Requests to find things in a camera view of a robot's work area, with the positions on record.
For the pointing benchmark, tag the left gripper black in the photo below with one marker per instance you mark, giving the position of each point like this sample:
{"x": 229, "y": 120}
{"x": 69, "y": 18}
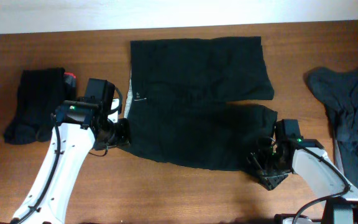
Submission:
{"x": 123, "y": 139}

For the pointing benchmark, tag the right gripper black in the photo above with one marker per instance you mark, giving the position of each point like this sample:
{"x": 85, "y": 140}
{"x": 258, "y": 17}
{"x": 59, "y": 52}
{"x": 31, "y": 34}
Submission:
{"x": 267, "y": 180}

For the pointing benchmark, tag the dark green shorts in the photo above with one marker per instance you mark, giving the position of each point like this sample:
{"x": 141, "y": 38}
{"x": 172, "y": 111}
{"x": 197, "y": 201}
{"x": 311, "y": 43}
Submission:
{"x": 196, "y": 102}

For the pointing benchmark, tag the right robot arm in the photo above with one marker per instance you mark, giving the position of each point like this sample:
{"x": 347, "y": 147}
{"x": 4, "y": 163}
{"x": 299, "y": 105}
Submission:
{"x": 336, "y": 197}

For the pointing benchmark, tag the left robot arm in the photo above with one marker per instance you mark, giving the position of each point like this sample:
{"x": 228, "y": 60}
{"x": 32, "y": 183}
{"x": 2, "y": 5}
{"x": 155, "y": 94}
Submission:
{"x": 78, "y": 127}

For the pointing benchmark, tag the dark grey clothes pile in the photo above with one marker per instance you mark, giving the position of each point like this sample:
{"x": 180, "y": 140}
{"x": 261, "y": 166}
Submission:
{"x": 338, "y": 92}

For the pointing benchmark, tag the folded black shorts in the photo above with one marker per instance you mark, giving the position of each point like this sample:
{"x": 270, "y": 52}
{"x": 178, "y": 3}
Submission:
{"x": 39, "y": 93}

